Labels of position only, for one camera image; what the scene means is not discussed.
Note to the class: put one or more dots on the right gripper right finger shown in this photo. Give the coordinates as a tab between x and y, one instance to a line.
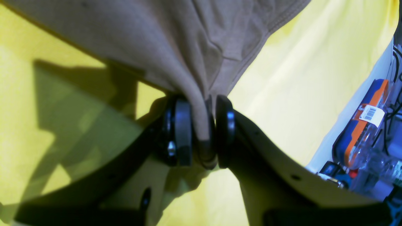
276	190

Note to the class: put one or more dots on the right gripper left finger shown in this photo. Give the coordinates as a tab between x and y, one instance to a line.
79	204

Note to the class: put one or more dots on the brown T-shirt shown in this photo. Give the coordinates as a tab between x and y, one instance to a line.
196	48

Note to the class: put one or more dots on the orange blue packaged item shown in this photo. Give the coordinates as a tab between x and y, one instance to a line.
363	125

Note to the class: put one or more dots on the yellow table cloth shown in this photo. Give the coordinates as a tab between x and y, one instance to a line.
65	113

